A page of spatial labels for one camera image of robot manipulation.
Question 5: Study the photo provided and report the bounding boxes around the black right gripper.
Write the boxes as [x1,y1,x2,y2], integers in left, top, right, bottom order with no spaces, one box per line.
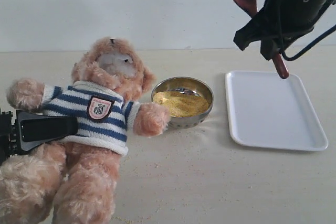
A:
[233,0,335,61]

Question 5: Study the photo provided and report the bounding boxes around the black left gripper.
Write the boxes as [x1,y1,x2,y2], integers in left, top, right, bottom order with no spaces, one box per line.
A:
[1,110,78,164]

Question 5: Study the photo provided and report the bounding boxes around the dark red wooden spoon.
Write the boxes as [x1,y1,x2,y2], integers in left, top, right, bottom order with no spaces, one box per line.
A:
[233,0,289,79]

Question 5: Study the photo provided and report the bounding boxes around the tan teddy bear striped sweater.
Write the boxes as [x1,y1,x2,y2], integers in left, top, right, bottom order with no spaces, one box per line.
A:
[1,37,171,223]

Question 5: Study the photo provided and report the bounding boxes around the white plastic tray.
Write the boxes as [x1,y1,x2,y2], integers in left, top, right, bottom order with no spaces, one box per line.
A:
[225,70,329,152]

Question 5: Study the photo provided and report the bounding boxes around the steel bowl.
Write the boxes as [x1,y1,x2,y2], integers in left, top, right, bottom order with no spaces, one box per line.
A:
[151,77,214,129]

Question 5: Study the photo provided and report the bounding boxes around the yellow millet grains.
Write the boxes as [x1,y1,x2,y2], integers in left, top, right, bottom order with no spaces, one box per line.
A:
[153,91,209,118]

